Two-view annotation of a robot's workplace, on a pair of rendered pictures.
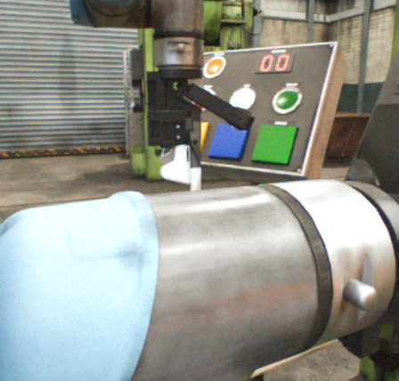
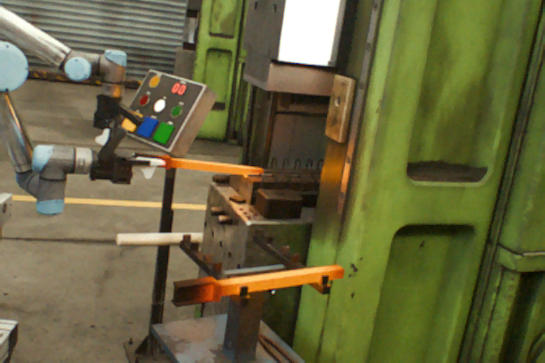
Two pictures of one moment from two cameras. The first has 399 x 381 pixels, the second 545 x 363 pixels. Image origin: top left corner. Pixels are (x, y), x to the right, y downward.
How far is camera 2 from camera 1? 1.68 m
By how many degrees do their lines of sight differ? 4
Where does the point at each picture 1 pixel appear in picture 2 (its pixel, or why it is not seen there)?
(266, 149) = (160, 134)
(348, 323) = (80, 169)
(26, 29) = not seen: outside the picture
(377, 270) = (85, 162)
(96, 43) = not seen: outside the picture
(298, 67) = (186, 94)
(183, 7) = (113, 73)
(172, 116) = (104, 116)
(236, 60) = (165, 81)
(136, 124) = (184, 64)
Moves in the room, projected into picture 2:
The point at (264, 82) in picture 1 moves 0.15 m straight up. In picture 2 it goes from (172, 98) to (176, 58)
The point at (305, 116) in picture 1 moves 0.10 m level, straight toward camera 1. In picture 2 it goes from (180, 121) to (165, 125)
